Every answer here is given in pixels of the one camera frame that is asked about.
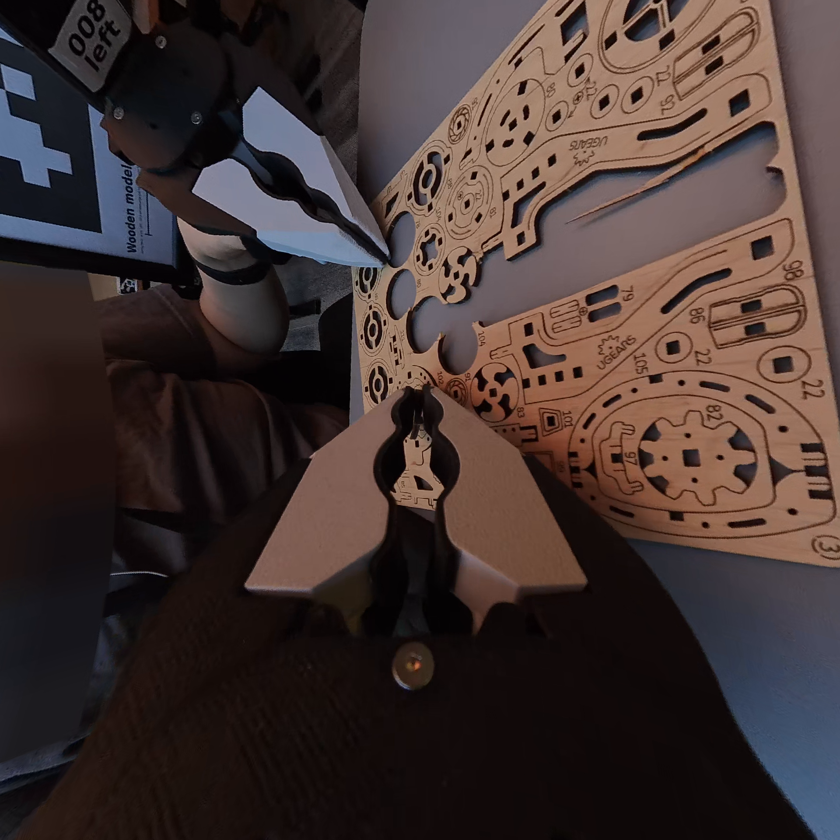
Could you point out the grey desk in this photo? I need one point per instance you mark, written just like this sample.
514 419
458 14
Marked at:
754 656

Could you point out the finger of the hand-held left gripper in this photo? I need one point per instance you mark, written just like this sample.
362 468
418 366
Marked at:
282 226
302 151

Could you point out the laser-cut wooden puzzle sheet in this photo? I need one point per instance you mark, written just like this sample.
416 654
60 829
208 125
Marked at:
676 315

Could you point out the framed marker sign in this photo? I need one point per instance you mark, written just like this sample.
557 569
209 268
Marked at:
39 157

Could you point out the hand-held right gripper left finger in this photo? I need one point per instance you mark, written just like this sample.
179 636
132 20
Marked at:
315 525

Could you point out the person's dark shirt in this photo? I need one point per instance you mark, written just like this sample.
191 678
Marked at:
184 407

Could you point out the black wristband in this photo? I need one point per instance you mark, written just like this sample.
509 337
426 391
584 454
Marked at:
229 275

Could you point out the person's left forearm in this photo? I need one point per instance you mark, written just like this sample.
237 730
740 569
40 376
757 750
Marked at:
249 321

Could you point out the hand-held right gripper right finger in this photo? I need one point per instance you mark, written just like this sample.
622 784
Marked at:
505 525

